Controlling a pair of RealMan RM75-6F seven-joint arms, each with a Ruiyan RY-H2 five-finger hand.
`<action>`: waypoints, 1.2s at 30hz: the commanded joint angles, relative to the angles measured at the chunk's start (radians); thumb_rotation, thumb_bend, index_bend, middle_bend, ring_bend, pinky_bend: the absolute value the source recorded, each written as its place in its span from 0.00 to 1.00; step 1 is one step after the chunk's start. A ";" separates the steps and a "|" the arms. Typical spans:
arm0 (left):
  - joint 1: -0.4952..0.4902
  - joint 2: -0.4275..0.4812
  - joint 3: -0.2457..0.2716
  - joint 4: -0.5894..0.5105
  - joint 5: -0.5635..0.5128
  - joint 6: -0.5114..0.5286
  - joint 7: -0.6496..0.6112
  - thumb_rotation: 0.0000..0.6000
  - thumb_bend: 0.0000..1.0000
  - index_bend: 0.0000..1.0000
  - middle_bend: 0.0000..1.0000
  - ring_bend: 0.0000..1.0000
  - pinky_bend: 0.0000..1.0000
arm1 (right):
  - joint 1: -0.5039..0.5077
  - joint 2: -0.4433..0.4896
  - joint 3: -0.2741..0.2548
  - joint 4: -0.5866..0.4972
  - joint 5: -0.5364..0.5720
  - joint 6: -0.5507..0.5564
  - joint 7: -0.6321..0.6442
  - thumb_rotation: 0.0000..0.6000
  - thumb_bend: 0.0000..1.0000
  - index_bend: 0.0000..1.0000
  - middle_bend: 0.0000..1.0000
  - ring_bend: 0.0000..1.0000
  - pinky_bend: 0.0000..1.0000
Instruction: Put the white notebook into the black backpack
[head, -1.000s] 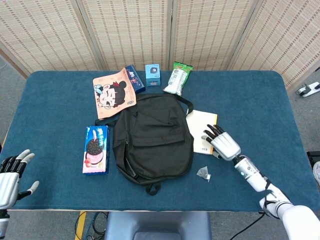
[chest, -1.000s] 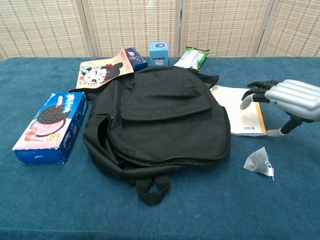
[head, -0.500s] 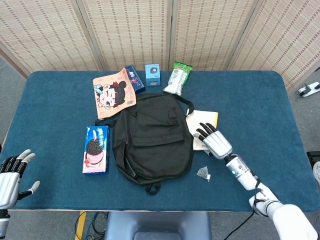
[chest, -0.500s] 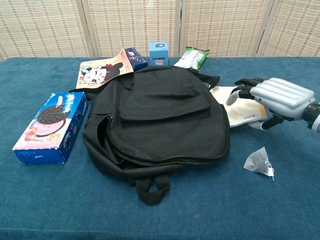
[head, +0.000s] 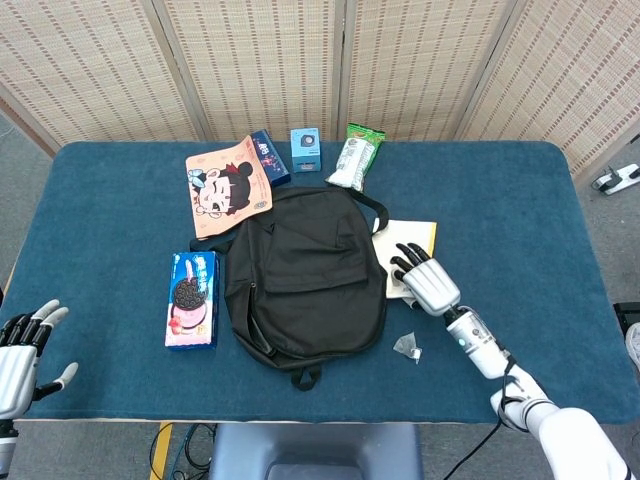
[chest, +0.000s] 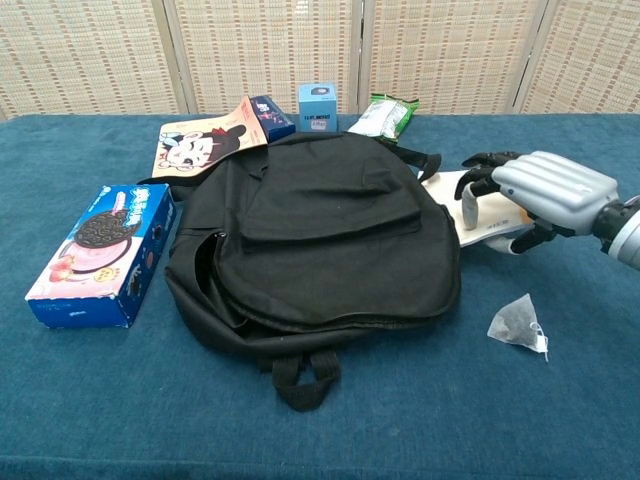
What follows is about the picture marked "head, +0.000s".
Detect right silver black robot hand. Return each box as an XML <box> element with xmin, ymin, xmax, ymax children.
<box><xmin>389</xmin><ymin>241</ymin><xmax>462</xmax><ymax>318</ymax></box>

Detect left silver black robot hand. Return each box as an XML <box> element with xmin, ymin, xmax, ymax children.
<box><xmin>0</xmin><ymin>298</ymin><xmax>80</xmax><ymax>420</ymax></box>

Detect white notebook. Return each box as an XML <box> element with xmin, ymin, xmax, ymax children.
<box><xmin>371</xmin><ymin>218</ymin><xmax>439</xmax><ymax>301</ymax></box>

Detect black fabric backpack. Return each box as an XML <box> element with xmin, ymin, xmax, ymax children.
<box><xmin>188</xmin><ymin>186</ymin><xmax>391</xmax><ymax>393</ymax></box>

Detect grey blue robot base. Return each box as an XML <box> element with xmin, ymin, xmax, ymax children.
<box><xmin>207</xmin><ymin>422</ymin><xmax>425</xmax><ymax>480</ymax></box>

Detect pyramid tea bag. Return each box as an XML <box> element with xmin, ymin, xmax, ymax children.
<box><xmin>392</xmin><ymin>330</ymin><xmax>424</xmax><ymax>365</ymax></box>

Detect green white snack packet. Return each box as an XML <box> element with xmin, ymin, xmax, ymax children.
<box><xmin>324</xmin><ymin>122</ymin><xmax>387</xmax><ymax>193</ymax></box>

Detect yellow floor tape strip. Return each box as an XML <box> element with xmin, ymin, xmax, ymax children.
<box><xmin>148</xmin><ymin>421</ymin><xmax>175</xmax><ymax>480</ymax></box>

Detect light blue small box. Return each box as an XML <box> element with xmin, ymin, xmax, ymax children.
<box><xmin>290</xmin><ymin>127</ymin><xmax>323</xmax><ymax>174</ymax></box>

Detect blue Oreo cookie box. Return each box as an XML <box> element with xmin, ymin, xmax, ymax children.
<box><xmin>163</xmin><ymin>250</ymin><xmax>221</xmax><ymax>352</ymax></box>

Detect black box on floor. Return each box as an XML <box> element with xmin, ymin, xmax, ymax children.
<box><xmin>612</xmin><ymin>301</ymin><xmax>640</xmax><ymax>346</ymax></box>

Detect dark blue small box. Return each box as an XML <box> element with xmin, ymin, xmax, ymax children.
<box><xmin>249</xmin><ymin>128</ymin><xmax>292</xmax><ymax>189</ymax></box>

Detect white object on floor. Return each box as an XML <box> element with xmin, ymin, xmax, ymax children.
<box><xmin>624</xmin><ymin>322</ymin><xmax>640</xmax><ymax>366</ymax></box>

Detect white power strip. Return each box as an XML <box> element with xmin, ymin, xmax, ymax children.
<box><xmin>592</xmin><ymin>162</ymin><xmax>640</xmax><ymax>196</ymax></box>

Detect orange cartoon girl pad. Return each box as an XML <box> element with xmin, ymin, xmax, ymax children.
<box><xmin>184</xmin><ymin>133</ymin><xmax>275</xmax><ymax>241</ymax></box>

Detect woven bamboo folding screen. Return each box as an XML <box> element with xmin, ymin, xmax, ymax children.
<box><xmin>0</xmin><ymin>0</ymin><xmax>640</xmax><ymax>176</ymax></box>

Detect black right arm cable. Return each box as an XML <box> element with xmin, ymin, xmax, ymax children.
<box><xmin>442</xmin><ymin>344</ymin><xmax>526</xmax><ymax>480</ymax></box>

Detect black floor cables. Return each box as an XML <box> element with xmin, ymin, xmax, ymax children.
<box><xmin>164</xmin><ymin>422</ymin><xmax>219</xmax><ymax>480</ymax></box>

